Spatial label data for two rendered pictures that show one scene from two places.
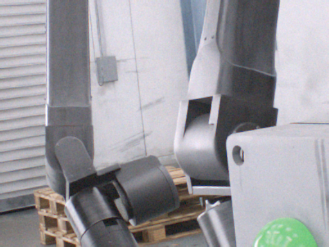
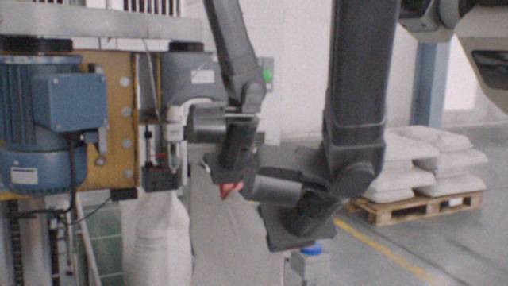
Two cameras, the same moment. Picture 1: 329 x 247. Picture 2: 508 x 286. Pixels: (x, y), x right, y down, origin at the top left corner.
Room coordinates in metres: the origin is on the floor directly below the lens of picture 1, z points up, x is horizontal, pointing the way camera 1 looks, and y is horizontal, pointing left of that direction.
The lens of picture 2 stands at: (1.53, 0.10, 1.36)
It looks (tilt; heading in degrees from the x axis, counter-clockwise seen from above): 11 degrees down; 187
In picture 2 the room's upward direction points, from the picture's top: 1 degrees clockwise
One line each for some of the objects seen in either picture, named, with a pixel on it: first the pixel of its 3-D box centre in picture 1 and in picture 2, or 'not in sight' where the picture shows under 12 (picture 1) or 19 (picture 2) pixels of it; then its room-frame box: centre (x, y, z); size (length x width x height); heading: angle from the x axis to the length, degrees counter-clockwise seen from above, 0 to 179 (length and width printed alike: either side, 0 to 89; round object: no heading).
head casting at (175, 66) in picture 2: not in sight; (192, 98); (0.30, -0.24, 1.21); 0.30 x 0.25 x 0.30; 32
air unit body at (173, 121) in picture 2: not in sight; (175, 139); (0.51, -0.22, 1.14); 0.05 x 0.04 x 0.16; 122
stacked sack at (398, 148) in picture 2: not in sight; (394, 148); (-2.32, 0.73, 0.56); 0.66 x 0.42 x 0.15; 122
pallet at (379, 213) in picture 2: not in sight; (398, 194); (-2.66, 0.86, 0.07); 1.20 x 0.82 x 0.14; 124
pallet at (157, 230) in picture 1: (131, 226); not in sight; (6.39, 0.45, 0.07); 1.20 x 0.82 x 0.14; 120
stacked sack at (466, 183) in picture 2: not in sight; (443, 183); (-2.66, 1.24, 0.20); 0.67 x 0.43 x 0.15; 122
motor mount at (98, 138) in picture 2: not in sight; (86, 102); (0.63, -0.37, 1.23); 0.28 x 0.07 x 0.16; 32
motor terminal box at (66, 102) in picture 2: not in sight; (71, 107); (0.78, -0.32, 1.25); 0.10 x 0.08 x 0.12; 147
